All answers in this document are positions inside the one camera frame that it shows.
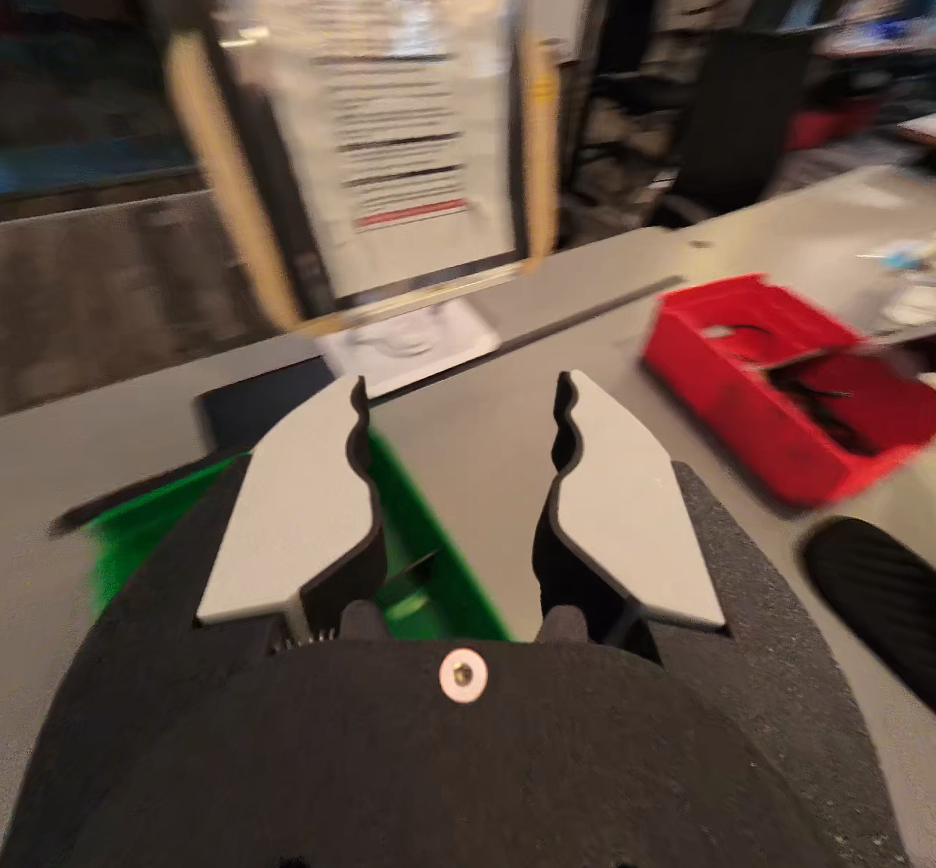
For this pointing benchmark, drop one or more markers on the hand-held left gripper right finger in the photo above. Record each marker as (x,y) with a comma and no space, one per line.
(629,517)

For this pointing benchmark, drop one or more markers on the green plastic bin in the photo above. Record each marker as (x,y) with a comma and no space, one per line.
(468,590)

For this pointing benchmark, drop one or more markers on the red plastic crate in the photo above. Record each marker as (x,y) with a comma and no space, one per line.
(826,126)

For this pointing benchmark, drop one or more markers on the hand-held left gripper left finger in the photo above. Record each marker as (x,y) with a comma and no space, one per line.
(292,510)

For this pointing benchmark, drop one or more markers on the blue white card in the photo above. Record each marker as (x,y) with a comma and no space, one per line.
(907,254)

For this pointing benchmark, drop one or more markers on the wood-edged instruction board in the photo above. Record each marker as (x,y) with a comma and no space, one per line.
(395,115)

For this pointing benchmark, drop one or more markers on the black office chair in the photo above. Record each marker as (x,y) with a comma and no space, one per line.
(738,122)

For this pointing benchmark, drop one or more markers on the black desk pad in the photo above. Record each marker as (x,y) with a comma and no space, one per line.
(248,400)

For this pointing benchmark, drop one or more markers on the red plastic bin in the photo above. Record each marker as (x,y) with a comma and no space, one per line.
(731,415)

